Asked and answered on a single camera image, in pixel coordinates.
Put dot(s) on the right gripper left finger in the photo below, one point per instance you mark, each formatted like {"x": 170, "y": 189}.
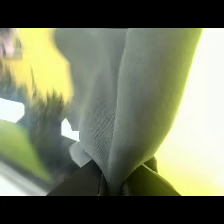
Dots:
{"x": 78, "y": 183}

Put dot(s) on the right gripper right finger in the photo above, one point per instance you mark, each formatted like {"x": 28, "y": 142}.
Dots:
{"x": 150, "y": 183}

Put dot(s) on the grey garment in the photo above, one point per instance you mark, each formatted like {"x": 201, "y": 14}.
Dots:
{"x": 140, "y": 100}

